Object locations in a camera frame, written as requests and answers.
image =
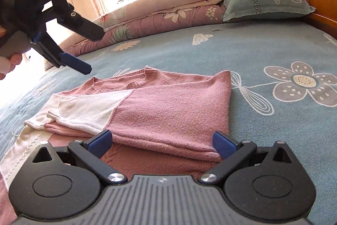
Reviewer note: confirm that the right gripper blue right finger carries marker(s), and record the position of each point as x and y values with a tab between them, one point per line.
234	155

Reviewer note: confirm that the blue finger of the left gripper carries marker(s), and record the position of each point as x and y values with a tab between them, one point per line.
63	56
68	18

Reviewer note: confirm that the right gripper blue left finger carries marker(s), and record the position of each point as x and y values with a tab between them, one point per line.
87	155

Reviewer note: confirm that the pink and cream knit sweater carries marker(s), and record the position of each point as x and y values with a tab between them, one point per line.
161	123

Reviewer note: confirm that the person's left hand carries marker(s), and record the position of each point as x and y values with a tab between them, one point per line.
7	65

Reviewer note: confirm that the blue floral bed sheet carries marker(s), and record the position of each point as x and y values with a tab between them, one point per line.
259	110

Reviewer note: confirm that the pink floral folded quilt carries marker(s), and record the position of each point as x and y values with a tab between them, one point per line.
147	17

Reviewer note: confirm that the blue-green flowers pillow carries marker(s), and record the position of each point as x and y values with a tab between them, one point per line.
243	10

